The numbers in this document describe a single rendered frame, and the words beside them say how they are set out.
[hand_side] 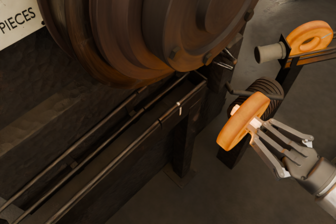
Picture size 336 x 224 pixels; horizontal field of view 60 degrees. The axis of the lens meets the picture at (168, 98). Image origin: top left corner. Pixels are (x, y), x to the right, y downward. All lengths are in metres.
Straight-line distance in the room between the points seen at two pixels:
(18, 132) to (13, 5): 0.27
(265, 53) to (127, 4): 0.71
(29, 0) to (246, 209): 1.26
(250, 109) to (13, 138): 0.49
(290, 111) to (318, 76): 0.35
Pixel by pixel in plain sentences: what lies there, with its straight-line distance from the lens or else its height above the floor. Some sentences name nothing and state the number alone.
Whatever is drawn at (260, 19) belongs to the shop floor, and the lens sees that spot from 2.27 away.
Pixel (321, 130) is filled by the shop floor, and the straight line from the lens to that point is 1.80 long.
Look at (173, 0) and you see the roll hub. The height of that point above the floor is 1.18.
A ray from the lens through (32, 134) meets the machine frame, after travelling 0.67.
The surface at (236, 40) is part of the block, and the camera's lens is 0.90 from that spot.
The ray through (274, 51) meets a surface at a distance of 1.05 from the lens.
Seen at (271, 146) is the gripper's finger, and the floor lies 0.85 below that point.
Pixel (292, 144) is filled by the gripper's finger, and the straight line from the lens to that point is 0.67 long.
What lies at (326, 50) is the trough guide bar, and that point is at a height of 0.68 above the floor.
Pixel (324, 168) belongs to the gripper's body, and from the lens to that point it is 0.65.
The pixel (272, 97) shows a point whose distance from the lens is 1.10.
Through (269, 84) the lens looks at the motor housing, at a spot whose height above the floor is 0.53.
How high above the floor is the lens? 1.41
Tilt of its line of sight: 56 degrees down
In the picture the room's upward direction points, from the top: straight up
